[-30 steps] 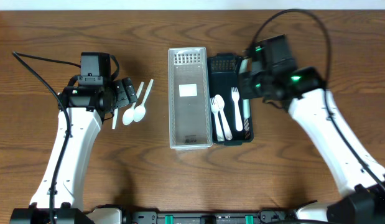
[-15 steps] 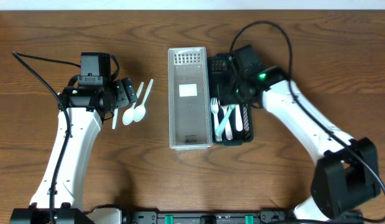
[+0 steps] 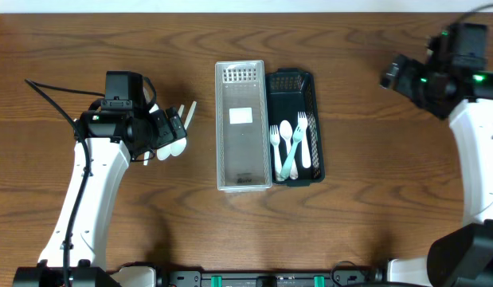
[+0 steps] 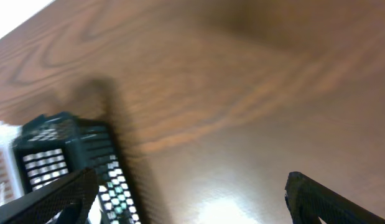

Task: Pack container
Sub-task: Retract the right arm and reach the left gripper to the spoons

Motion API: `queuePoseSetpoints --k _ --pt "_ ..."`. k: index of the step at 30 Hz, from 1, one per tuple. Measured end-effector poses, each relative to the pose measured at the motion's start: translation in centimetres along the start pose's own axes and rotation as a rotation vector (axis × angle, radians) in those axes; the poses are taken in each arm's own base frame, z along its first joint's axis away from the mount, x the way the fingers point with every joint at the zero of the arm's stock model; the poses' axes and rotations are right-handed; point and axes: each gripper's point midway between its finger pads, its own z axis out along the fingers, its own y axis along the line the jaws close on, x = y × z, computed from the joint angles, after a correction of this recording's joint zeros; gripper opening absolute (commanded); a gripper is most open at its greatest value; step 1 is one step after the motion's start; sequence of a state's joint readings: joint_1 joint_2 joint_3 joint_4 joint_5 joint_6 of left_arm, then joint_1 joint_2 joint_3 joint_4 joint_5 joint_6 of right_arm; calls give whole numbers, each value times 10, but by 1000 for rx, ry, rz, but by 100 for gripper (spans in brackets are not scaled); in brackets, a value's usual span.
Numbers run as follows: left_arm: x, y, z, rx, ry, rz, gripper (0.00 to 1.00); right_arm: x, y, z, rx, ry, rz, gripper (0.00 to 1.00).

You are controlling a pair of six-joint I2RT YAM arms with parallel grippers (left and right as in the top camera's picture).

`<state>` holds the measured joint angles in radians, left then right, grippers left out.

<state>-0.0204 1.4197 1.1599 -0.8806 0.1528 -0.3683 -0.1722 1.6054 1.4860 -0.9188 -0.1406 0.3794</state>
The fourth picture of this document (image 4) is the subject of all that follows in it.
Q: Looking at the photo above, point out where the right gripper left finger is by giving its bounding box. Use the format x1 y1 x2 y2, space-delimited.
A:
0 168 98 224

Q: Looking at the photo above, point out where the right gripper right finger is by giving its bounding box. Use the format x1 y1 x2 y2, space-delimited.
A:
285 172 385 224

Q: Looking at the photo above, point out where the black plastic basket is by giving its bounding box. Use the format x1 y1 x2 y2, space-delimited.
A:
13 112 147 224

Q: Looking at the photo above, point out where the clear plastic basket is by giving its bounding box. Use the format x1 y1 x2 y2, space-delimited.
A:
0 121 24 207

